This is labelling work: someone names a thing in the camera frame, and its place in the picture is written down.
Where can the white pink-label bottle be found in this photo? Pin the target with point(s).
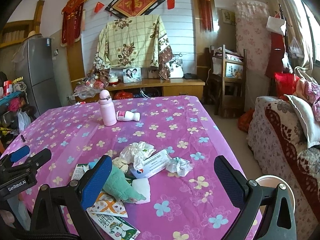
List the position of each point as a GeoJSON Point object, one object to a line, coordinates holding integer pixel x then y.
{"type": "Point", "coordinates": [127, 116]}

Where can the right red chinese knot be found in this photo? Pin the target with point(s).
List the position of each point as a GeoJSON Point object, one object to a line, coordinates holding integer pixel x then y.
{"type": "Point", "coordinates": [203, 0]}

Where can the large crumpled white tissue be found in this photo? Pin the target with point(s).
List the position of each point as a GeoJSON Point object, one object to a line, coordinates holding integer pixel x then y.
{"type": "Point", "coordinates": [136, 153]}

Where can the white blue medicine box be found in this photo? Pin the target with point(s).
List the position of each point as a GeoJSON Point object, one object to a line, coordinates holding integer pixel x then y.
{"type": "Point", "coordinates": [152, 165]}

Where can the wooden chair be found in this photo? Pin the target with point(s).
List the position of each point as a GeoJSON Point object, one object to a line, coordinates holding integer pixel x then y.
{"type": "Point", "coordinates": [226, 82]}

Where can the crumpled beige tissue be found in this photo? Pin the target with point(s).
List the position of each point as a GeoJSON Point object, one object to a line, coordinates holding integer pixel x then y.
{"type": "Point", "coordinates": [121, 164]}

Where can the silver refrigerator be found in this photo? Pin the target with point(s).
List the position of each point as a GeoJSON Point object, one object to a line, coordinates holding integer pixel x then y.
{"type": "Point", "coordinates": [34, 63]}

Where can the green fluffy sock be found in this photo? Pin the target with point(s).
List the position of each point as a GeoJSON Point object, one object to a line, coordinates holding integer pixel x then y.
{"type": "Point", "coordinates": [117, 186]}

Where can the framed couple photo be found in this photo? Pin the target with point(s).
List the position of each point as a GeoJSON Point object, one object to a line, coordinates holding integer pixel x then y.
{"type": "Point", "coordinates": [131, 75]}

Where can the white framed picture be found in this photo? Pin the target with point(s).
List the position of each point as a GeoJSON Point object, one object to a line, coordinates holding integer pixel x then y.
{"type": "Point", "coordinates": [176, 67]}

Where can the pink thermos bottle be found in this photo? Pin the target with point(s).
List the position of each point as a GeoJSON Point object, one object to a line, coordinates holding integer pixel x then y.
{"type": "Point", "coordinates": [107, 109]}

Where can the wooden tv cabinet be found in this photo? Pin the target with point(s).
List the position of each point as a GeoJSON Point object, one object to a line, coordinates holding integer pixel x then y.
{"type": "Point", "coordinates": [150, 88]}

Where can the green white small carton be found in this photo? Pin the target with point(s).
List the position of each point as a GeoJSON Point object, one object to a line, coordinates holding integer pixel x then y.
{"type": "Point", "coordinates": [79, 171]}

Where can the small crumpled wrapper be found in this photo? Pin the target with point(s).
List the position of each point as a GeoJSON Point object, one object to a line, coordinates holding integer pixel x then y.
{"type": "Point", "coordinates": [179, 166]}

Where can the white green tissue pack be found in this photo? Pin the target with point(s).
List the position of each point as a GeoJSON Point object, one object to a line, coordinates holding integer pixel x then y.
{"type": "Point", "coordinates": [142, 186]}

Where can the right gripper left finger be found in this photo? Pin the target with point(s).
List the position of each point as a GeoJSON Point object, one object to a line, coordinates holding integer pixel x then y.
{"type": "Point", "coordinates": [60, 212]}

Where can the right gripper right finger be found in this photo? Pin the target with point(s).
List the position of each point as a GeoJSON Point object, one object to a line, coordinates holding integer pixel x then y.
{"type": "Point", "coordinates": [278, 221]}

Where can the pink floral covered appliance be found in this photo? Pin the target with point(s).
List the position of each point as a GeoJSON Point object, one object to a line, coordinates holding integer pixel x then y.
{"type": "Point", "coordinates": [252, 37]}

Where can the diamond fu wall decoration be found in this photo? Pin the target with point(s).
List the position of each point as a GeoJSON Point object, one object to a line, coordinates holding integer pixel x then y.
{"type": "Point", "coordinates": [132, 8]}

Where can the blue snack packet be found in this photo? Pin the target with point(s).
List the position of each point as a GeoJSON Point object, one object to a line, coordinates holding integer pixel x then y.
{"type": "Point", "coordinates": [91, 165]}

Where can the green white milk carton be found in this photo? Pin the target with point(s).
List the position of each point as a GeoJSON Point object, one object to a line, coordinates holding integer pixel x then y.
{"type": "Point", "coordinates": [115, 227]}

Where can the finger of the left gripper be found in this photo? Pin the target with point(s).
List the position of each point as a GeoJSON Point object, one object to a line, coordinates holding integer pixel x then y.
{"type": "Point", "coordinates": [19, 154]}
{"type": "Point", "coordinates": [37, 158]}

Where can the orange patterned paper wrapper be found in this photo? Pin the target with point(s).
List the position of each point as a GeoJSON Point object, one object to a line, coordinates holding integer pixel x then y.
{"type": "Point", "coordinates": [108, 205]}

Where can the floral covered sofa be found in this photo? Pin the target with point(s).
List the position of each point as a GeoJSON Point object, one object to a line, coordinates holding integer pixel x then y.
{"type": "Point", "coordinates": [279, 145]}

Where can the white cushion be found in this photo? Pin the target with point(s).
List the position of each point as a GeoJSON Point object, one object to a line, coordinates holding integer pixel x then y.
{"type": "Point", "coordinates": [307, 119]}

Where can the floral cloth covered television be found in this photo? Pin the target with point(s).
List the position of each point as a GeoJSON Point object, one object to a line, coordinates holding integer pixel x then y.
{"type": "Point", "coordinates": [139, 41]}

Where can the purple floral tablecloth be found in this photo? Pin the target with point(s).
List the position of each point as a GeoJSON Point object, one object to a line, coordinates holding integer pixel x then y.
{"type": "Point", "coordinates": [172, 142]}

